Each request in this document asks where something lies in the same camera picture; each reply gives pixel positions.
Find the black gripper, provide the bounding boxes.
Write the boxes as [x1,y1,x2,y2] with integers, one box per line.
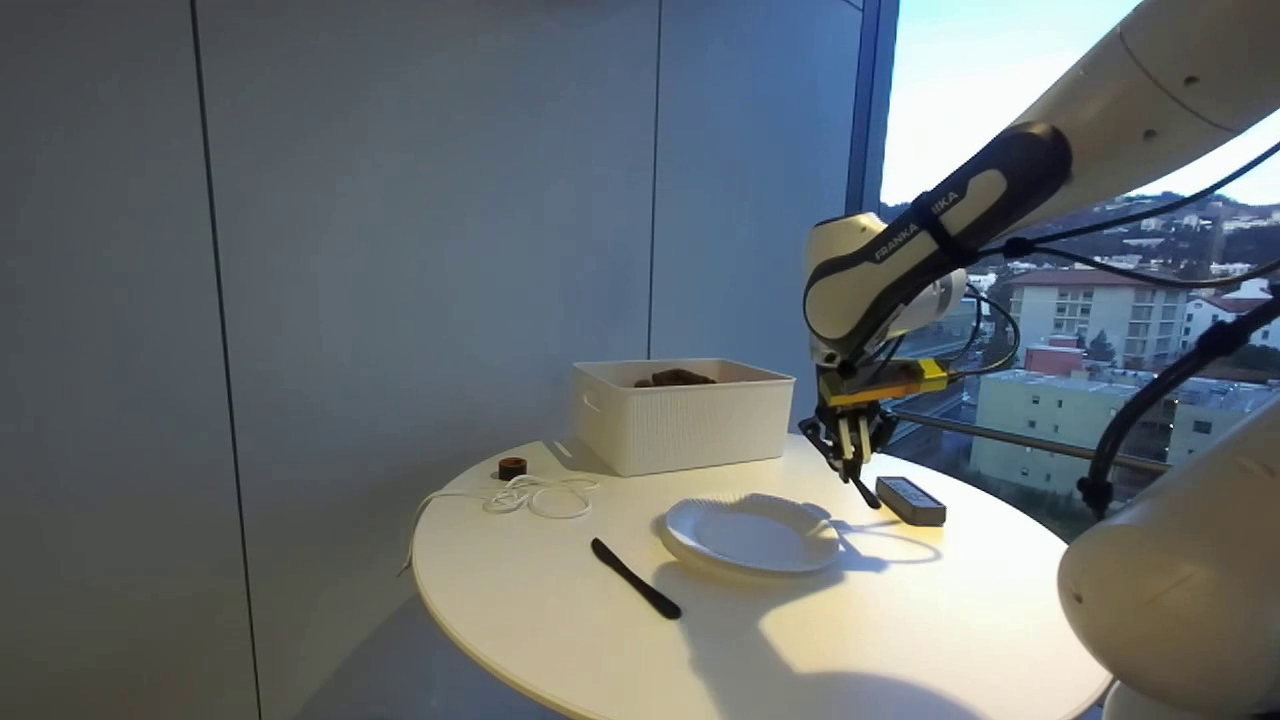
[795,404,898,478]

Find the black plastic spoon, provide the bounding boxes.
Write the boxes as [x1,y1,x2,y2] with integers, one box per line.
[850,469,880,508]

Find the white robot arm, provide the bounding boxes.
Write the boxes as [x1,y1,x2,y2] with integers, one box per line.
[801,0,1280,478]

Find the white paper plate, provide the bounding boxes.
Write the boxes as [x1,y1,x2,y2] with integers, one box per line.
[660,494,839,576]

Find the black rectangular block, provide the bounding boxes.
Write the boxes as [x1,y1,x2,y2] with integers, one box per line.
[877,476,948,529]

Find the white round table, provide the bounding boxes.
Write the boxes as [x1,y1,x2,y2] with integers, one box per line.
[414,445,1109,720]

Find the dark item inside box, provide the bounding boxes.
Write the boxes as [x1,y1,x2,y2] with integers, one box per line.
[634,366,717,389]

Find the white storage box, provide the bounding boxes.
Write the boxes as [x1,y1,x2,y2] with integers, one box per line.
[571,361,795,476]

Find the small black round object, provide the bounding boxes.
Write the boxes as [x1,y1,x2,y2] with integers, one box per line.
[495,456,529,478]

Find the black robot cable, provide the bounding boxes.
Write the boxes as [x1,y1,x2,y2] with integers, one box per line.
[996,134,1280,290]

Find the thin white cable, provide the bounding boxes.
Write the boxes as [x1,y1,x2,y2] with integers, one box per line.
[452,472,598,522]

